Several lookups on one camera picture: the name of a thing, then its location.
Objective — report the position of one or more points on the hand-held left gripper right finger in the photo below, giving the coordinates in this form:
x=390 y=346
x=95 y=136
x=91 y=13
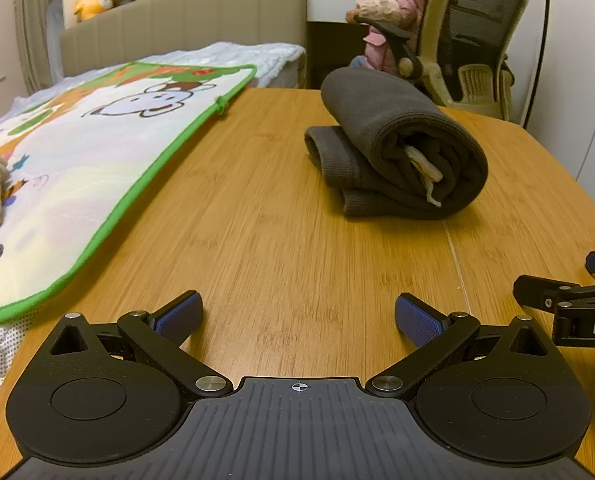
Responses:
x=417 y=320

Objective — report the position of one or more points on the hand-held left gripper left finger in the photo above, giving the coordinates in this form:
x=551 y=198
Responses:
x=180 y=317

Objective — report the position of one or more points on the dark grey sock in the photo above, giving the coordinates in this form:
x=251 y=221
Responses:
x=377 y=110

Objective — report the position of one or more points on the cartoon printed mat green edge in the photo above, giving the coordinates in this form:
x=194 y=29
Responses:
x=102 y=160

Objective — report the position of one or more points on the beige mesh office chair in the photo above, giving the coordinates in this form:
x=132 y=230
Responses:
x=482 y=5

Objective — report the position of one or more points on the beige curtain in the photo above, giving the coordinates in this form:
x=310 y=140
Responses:
x=32 y=35

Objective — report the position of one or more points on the white desk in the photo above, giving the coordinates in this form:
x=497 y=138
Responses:
x=332 y=5

